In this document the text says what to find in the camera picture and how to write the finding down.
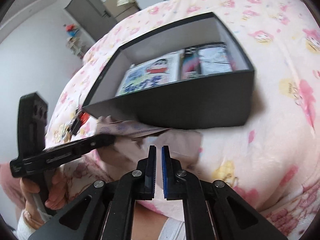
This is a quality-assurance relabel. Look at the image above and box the pink beige fabric garment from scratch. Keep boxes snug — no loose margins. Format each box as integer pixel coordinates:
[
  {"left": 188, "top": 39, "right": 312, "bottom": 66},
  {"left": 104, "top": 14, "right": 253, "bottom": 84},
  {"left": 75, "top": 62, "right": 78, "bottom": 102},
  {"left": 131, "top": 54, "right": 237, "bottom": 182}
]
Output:
[{"left": 95, "top": 116, "right": 202, "bottom": 171}]

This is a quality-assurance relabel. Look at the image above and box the Shin-chan bead kit bag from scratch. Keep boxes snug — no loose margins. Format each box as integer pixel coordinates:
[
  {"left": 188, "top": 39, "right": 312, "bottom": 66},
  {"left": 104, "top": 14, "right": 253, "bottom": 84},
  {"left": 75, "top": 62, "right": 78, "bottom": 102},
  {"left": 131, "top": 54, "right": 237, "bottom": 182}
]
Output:
[{"left": 116, "top": 49, "right": 184, "bottom": 96}]

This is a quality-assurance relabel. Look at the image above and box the black Smart Devil box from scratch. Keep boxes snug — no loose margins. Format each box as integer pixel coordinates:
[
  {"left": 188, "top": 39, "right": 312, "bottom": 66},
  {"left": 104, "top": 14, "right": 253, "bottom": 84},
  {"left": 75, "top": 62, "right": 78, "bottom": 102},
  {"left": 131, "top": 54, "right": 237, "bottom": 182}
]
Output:
[{"left": 179, "top": 43, "right": 234, "bottom": 81}]

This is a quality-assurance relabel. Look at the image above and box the clear cartoon phone case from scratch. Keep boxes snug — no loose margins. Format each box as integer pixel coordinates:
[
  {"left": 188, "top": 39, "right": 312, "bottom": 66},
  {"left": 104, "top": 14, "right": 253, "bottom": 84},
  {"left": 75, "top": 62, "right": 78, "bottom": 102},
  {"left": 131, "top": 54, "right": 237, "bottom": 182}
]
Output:
[{"left": 197, "top": 44, "right": 233, "bottom": 75}]

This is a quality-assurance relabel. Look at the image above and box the person's left hand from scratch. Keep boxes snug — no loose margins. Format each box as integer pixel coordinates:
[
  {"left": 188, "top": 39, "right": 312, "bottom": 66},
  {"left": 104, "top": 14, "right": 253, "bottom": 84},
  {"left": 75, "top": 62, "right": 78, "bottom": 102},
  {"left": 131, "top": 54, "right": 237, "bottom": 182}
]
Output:
[{"left": 19, "top": 168, "right": 68, "bottom": 227}]

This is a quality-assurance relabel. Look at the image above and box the red packet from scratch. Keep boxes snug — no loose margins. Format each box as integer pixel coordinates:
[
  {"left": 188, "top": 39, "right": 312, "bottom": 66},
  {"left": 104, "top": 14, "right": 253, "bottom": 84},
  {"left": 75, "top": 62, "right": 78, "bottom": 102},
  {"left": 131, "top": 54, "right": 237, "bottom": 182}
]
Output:
[{"left": 78, "top": 111, "right": 90, "bottom": 126}]

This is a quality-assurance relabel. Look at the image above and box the white shelf rack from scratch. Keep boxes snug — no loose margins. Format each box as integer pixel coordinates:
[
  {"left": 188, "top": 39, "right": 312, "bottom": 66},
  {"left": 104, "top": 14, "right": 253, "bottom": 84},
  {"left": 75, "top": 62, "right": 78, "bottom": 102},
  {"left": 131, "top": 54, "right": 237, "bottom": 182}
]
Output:
[{"left": 66, "top": 37, "right": 86, "bottom": 59}]

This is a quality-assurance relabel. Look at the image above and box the black storage box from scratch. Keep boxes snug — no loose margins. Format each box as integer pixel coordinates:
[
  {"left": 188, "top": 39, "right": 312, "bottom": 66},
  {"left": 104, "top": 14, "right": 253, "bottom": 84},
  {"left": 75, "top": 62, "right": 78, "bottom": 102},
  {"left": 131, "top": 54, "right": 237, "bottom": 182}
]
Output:
[{"left": 82, "top": 12, "right": 255, "bottom": 129}]

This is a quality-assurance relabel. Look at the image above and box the red blue toy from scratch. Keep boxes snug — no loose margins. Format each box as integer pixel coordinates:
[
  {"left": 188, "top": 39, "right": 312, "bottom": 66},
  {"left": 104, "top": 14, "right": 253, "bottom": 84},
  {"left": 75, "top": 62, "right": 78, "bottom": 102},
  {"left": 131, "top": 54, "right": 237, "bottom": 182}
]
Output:
[{"left": 64, "top": 24, "right": 79, "bottom": 37}]

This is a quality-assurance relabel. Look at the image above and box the grey door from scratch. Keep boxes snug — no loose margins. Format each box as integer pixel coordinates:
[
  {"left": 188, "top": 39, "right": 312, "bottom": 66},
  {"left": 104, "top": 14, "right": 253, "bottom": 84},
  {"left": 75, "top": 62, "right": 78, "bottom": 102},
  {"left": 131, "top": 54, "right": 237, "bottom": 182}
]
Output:
[{"left": 65, "top": 0, "right": 118, "bottom": 41}]

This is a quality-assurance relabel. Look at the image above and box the cardboard boxes stack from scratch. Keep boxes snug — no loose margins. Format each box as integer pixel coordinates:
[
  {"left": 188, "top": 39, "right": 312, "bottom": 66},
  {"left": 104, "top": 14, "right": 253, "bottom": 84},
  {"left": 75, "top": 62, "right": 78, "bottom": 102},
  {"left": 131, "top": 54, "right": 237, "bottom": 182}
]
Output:
[{"left": 103, "top": 0, "right": 140, "bottom": 22}]

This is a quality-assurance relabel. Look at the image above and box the pink cartoon bed blanket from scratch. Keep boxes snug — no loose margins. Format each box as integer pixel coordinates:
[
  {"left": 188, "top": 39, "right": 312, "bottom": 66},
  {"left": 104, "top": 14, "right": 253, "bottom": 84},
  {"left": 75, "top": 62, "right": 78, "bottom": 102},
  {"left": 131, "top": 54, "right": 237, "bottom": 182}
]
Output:
[{"left": 44, "top": 0, "right": 320, "bottom": 238}]

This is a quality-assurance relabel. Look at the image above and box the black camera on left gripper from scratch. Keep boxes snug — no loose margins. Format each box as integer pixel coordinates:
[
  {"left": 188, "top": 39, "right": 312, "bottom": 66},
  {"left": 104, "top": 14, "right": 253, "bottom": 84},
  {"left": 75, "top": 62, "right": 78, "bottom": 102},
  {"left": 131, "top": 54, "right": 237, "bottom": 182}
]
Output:
[{"left": 17, "top": 92, "right": 48, "bottom": 159}]

